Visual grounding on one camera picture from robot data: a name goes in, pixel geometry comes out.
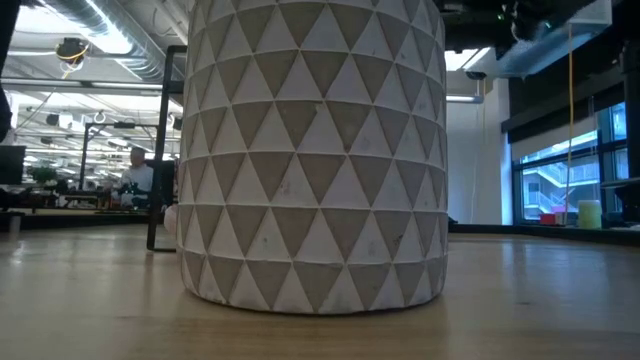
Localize triangle-patterned pot with succulent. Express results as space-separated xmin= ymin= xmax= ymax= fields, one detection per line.
xmin=175 ymin=0 xmax=450 ymax=316

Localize person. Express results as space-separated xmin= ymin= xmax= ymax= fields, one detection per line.
xmin=119 ymin=147 xmax=155 ymax=209

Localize yellow-green container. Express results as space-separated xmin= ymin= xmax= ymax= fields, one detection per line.
xmin=577 ymin=199 xmax=603 ymax=230

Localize green background plant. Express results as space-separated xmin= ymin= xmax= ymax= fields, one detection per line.
xmin=27 ymin=166 xmax=59 ymax=184

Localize black background monitor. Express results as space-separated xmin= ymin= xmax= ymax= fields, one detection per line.
xmin=0 ymin=144 xmax=27 ymax=186

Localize window with dark frame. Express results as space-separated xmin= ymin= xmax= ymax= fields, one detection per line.
xmin=509 ymin=102 xmax=631 ymax=227

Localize black aluminium frame rail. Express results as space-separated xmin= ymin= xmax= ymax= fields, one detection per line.
xmin=448 ymin=219 xmax=640 ymax=247
xmin=0 ymin=209 xmax=151 ymax=232

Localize black metal stand frame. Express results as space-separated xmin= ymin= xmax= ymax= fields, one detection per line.
xmin=77 ymin=122 xmax=161 ymax=192

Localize yellow black cable reel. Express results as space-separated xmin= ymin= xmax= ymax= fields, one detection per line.
xmin=54 ymin=37 xmax=91 ymax=65

